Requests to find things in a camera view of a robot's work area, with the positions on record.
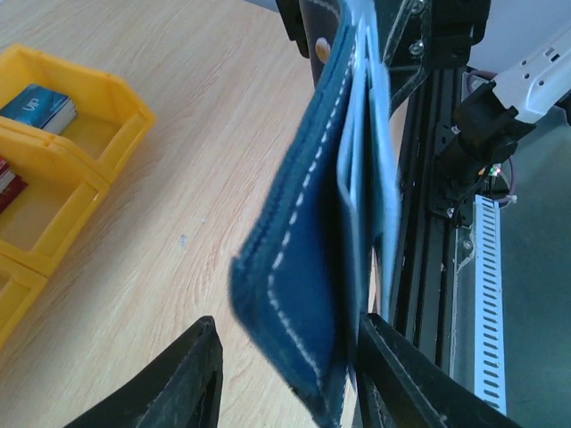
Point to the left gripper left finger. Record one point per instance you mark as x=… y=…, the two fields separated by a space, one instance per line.
x=180 y=388

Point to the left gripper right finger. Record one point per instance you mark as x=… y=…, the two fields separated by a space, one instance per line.
x=399 y=387

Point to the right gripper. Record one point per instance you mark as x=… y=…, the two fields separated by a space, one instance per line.
x=415 y=37

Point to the blue leather card holder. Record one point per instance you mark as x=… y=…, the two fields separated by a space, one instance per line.
x=299 y=284

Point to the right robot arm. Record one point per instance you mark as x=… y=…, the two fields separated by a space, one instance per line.
x=491 y=120

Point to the red card stack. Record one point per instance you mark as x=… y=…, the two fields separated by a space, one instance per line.
x=11 y=185

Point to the blue card stack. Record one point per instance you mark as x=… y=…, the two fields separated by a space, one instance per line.
x=42 y=108

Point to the yellow three-compartment bin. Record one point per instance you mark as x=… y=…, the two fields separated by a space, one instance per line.
x=67 y=175

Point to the white slotted cable duct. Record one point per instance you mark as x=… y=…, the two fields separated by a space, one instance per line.
x=489 y=355

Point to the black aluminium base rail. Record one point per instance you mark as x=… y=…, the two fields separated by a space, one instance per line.
x=422 y=295

